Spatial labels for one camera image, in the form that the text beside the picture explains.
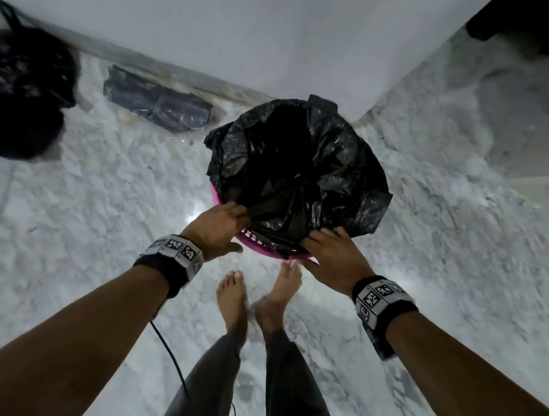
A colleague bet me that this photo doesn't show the wrist tracker band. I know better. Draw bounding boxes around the wrist tracker band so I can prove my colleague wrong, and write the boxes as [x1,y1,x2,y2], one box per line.
[351,275,419,362]
[132,234,206,300]

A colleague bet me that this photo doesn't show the person's left forearm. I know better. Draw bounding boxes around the person's left forearm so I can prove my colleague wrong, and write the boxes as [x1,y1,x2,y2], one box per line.
[0,265,170,416]

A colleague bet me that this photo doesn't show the person's left foot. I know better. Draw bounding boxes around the person's left foot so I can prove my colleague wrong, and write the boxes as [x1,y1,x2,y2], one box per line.
[216,270,249,344]

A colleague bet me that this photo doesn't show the person's right forearm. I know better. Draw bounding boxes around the person's right forearm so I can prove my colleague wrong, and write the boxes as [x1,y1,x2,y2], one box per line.
[385,310,549,416]

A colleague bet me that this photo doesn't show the pink plastic waste bin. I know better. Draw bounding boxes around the pink plastic waste bin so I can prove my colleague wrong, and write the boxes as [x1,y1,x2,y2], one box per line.
[210,184,319,261]

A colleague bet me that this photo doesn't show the person's right foot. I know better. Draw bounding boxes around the person's right foot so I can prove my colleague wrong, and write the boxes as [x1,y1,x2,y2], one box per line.
[252,262,303,340]

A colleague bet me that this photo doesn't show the person's foot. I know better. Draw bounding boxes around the person's foot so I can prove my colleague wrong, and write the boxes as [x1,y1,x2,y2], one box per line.
[216,270,249,344]
[252,262,303,340]

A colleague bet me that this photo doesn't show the person's right hand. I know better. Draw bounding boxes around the person's right hand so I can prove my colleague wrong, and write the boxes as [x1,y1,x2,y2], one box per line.
[299,227,377,297]

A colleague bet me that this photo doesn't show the thin black cable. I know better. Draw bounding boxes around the thin black cable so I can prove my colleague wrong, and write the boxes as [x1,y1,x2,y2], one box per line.
[149,319,237,416]

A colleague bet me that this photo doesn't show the dark furniture piece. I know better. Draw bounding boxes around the dark furniture piece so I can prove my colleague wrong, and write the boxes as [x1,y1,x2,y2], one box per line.
[466,0,549,57]

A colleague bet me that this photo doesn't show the right wrist tracker band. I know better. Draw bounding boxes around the right wrist tracker band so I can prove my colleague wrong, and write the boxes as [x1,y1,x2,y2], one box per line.
[351,275,419,362]

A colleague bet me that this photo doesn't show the full black garbage bag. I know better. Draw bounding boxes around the full black garbage bag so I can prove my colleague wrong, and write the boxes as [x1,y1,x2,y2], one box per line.
[0,0,81,161]

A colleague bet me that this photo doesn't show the black plastic bin liner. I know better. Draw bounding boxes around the black plastic bin liner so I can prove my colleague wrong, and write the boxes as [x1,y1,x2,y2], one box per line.
[203,94,394,260]

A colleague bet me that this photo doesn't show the grey trousers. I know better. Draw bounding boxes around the grey trousers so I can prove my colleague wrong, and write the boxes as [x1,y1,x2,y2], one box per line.
[165,329,331,416]

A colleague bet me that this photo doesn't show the left wrist tracker band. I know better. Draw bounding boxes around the left wrist tracker band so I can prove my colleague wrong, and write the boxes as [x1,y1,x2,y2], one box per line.
[132,234,206,300]

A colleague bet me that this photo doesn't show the folded dark plastic bag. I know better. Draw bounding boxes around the folded dark plastic bag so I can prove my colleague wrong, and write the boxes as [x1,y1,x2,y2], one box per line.
[102,65,214,134]

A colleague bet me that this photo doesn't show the person's left hand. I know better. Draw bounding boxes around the person's left hand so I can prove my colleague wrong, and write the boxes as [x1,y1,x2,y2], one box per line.
[180,201,253,262]

